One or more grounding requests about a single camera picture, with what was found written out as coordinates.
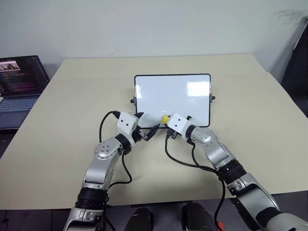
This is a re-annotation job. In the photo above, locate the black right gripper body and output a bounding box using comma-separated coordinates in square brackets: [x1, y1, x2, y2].
[168, 129, 181, 141]

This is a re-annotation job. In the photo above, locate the dark rounded shape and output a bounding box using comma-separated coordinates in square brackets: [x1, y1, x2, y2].
[124, 207, 155, 231]
[181, 202, 215, 231]

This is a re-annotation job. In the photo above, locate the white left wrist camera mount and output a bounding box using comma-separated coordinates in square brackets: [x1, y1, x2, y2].
[116, 111, 140, 136]

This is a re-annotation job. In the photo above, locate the small black-framed whiteboard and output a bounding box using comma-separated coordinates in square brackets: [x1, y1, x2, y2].
[129, 73, 217, 129]

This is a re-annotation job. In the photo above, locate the open blue-grey laptop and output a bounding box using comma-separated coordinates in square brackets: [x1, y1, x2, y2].
[0, 55, 51, 130]

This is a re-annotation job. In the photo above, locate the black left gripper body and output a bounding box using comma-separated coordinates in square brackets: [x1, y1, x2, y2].
[130, 125, 148, 145]

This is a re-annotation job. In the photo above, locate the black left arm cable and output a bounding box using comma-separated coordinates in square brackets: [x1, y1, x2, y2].
[99, 110, 133, 185]

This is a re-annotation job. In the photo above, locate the black upright panel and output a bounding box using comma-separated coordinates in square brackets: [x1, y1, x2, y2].
[280, 18, 308, 116]

